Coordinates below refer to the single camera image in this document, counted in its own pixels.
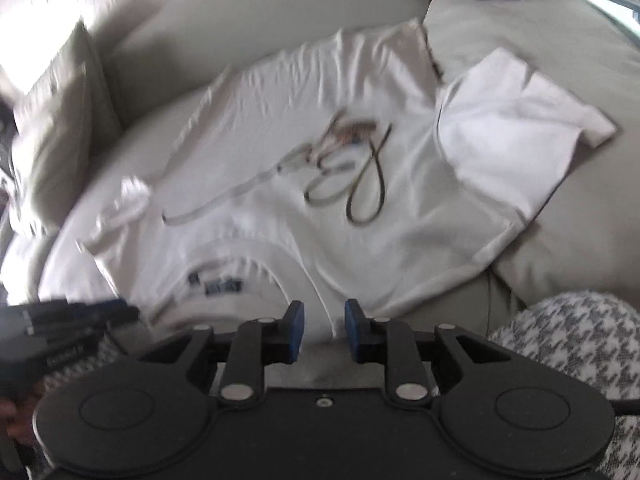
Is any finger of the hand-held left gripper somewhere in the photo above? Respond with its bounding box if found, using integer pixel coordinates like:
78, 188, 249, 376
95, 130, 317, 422
64, 298, 141, 334

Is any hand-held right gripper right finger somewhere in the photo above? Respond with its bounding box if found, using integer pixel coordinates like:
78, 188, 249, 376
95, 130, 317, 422
344, 298, 511, 407

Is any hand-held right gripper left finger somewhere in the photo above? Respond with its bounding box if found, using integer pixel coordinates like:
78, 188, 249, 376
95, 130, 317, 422
139, 300, 306, 407

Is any white t-shirt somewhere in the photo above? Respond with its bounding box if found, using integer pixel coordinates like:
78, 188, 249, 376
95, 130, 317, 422
75, 17, 619, 343

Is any person's left hand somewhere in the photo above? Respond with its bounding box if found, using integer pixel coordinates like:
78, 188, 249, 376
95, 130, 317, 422
0, 394, 39, 447

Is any large beige pillow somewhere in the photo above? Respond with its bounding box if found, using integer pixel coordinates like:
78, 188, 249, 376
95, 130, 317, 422
6, 20, 122, 235

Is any houndstooth patterned rug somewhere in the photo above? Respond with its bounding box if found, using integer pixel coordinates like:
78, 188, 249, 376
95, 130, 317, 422
30, 292, 640, 480

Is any grey sofa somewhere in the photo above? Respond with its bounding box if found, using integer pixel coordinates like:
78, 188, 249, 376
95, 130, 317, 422
0, 0, 640, 396

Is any grey sofa seat cushion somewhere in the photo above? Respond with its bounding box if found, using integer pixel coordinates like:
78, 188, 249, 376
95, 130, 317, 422
422, 0, 640, 311

